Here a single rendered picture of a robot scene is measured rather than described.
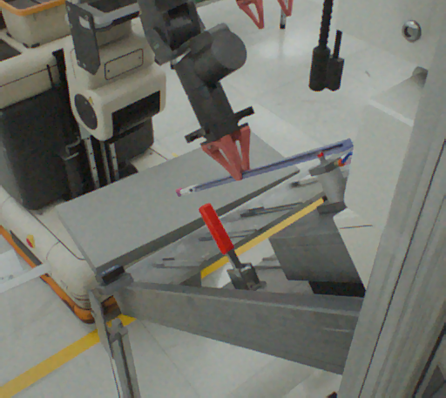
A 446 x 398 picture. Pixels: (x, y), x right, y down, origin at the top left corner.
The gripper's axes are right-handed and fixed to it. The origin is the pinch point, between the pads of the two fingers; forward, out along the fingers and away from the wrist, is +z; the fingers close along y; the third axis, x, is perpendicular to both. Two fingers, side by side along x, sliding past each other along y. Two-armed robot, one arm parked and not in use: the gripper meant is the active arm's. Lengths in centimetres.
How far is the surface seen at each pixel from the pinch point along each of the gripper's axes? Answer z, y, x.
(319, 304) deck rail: 8.7, -19.3, -36.0
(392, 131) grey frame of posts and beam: -4, -24, -55
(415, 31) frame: -8, -22, -56
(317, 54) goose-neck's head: -10.3, -5.2, -32.0
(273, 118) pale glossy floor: -3, 116, 148
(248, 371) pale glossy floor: 63, 17, 75
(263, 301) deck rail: 8.9, -19.8, -28.1
